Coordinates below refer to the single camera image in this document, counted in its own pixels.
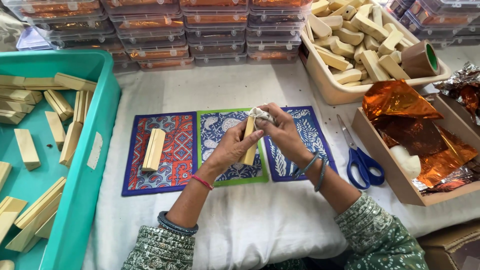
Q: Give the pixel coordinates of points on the brown tape roll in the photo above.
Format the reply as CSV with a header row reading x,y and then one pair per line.
x,y
420,60

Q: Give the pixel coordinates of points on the long pale wooden block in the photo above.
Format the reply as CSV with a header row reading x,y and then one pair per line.
x,y
154,149
249,148

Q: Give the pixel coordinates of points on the grey bangles on right wrist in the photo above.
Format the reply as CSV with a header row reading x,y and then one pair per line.
x,y
318,170

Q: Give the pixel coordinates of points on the camouflage fabric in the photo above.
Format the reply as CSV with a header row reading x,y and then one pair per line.
x,y
9,32

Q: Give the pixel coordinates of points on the person's right hand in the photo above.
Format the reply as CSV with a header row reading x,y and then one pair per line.
x,y
287,135

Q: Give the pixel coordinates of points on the brown cardboard box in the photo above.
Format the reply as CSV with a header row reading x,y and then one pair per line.
x,y
453,247

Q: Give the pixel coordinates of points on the red blue patterned fabric mat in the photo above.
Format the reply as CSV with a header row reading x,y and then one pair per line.
x,y
161,153

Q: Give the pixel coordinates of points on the stacks of clear plastic boxes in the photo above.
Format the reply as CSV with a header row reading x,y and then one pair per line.
x,y
187,33

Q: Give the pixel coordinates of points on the orange foil sheets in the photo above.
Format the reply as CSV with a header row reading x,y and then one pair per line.
x,y
416,131

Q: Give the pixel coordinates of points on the shallow wooden tray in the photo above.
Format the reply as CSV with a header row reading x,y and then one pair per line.
x,y
386,168

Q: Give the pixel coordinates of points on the green bordered paisley fabric mat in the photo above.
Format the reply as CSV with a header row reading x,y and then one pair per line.
x,y
219,127

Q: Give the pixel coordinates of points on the white table cloth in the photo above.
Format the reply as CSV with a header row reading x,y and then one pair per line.
x,y
243,225

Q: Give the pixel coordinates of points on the pile of wooden blocks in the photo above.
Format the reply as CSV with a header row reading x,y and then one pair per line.
x,y
26,148

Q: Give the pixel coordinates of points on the beige plastic tub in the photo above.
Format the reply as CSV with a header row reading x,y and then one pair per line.
x,y
330,82

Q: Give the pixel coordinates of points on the crumpled silver foil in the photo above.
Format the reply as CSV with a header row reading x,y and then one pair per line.
x,y
463,88

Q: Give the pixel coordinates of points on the green embroidered garment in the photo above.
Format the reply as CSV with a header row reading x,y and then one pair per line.
x,y
375,240

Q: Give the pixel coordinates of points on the white cotton ball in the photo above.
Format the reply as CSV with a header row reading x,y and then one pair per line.
x,y
407,161

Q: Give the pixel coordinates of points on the white polishing cloth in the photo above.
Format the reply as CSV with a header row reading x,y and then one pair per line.
x,y
258,114

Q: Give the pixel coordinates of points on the person's left hand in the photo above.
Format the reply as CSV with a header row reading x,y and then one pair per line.
x,y
228,148

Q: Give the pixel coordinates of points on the teal plastic crate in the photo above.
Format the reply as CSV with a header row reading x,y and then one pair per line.
x,y
80,176

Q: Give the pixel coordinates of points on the purple tinted plastic box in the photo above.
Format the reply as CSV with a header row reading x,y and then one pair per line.
x,y
32,41

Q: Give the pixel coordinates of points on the blue leaf print fabric mat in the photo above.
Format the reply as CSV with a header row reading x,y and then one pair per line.
x,y
311,127

